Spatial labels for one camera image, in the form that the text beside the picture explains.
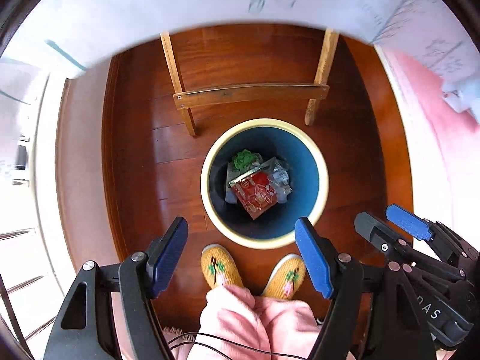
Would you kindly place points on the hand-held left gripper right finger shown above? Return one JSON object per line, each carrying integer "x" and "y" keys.
{"x": 313, "y": 258}

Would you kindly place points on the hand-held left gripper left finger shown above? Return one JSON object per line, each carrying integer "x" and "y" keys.
{"x": 170, "y": 255}

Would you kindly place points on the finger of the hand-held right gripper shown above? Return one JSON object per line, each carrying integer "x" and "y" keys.
{"x": 408, "y": 222}
{"x": 375, "y": 228}

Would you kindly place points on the orange red snack packet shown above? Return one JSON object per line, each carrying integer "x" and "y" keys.
{"x": 257, "y": 195}

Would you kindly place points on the clear plastic wrapper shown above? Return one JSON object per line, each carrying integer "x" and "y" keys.
{"x": 279, "y": 178}

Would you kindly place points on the blue bin with cream rim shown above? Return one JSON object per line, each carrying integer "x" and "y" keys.
{"x": 300, "y": 165}

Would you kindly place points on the green wrapper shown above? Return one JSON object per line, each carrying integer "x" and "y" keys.
{"x": 243, "y": 159}

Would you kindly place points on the yellow knitted slipper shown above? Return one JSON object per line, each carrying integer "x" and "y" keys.
{"x": 219, "y": 268}
{"x": 288, "y": 275}

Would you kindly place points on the pink fleece trousers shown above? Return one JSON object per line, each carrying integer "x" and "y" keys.
{"x": 240, "y": 322}

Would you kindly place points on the pink bed sheet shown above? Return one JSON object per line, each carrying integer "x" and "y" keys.
{"x": 431, "y": 127}

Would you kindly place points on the metal window grille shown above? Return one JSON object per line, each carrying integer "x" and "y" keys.
{"x": 18, "y": 233}

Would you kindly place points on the tree print tablecloth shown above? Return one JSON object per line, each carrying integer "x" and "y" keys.
{"x": 150, "y": 3}

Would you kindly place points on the wooden table frame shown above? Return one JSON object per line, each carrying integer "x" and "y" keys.
{"x": 247, "y": 95}

